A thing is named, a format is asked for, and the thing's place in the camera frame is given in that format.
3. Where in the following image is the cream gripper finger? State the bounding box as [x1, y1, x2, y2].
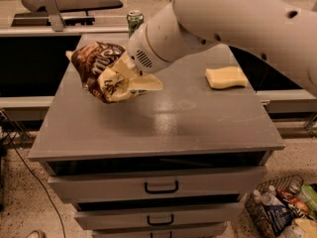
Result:
[111, 62, 127, 80]
[128, 73, 163, 91]

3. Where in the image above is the brown chip bag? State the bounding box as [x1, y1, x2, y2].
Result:
[65, 42, 146, 104]

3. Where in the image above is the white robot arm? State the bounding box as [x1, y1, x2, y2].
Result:
[127, 0, 317, 95]

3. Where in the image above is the green soda can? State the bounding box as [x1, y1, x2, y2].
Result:
[126, 10, 144, 36]

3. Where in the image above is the blue snack bag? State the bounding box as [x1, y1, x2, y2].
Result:
[264, 205, 292, 236]

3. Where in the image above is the black bench seat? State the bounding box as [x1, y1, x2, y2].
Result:
[11, 0, 123, 27]

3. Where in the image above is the yellow sponge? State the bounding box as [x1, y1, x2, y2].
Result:
[205, 66, 248, 89]

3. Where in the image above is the grey drawer cabinet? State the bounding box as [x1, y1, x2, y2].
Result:
[29, 45, 284, 238]

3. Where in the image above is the clear plastic water bottle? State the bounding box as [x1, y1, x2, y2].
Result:
[262, 185, 282, 205]

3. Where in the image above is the red snack package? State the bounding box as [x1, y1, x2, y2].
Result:
[276, 188, 309, 214]

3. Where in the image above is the white shoe tip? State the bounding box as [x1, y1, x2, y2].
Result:
[26, 230, 46, 238]

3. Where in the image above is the green snack package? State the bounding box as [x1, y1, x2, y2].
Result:
[298, 184, 317, 212]

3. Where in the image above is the cream package in basket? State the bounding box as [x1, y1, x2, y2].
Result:
[292, 218, 317, 238]

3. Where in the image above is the left metal bracket post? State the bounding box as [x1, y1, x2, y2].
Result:
[43, 0, 64, 32]

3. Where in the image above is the top drawer black handle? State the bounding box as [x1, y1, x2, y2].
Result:
[144, 180, 179, 194]

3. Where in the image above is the drawer black handle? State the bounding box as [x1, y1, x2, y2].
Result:
[144, 180, 179, 194]
[150, 230, 173, 238]
[147, 214, 174, 226]

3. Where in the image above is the black floor cable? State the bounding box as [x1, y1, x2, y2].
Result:
[1, 129, 67, 238]

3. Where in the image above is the middle drawer black handle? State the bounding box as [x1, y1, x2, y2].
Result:
[147, 214, 174, 226]

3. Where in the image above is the bottom drawer black handle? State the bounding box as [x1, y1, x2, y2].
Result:
[150, 230, 173, 238]

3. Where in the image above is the wire basket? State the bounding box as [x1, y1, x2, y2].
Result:
[245, 175, 303, 238]

